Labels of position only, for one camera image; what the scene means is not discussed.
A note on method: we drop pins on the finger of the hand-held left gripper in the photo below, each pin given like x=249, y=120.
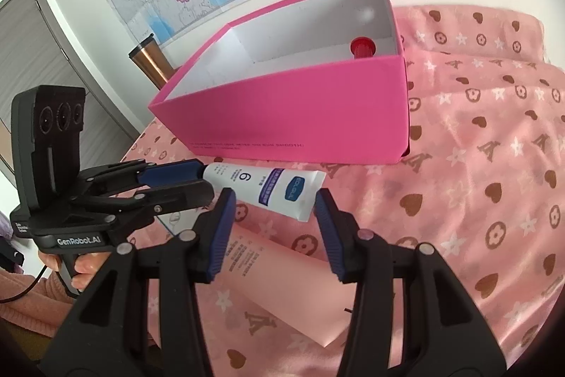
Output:
x=190, y=193
x=176, y=173

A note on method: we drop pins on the copper thermos bottle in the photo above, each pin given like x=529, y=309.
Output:
x=152, y=63

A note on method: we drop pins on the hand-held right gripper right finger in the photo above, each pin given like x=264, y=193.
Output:
x=329, y=235

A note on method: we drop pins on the pink cardboard box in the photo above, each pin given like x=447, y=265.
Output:
x=287, y=116

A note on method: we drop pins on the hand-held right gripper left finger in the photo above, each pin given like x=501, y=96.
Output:
x=220, y=235

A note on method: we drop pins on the red plastic item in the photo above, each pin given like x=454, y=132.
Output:
x=363, y=46

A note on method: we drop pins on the white cream tube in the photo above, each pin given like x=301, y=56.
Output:
x=265, y=187

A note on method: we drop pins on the large pink tube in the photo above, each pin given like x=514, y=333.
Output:
x=287, y=280

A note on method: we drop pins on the person's left hand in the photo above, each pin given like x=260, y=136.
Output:
x=88, y=264

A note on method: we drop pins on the grey louvered door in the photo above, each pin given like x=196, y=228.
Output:
x=44, y=41

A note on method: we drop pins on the pink printed blanket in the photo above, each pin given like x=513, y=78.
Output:
x=463, y=182

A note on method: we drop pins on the person's left forearm pink sleeve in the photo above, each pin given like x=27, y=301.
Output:
x=31, y=302

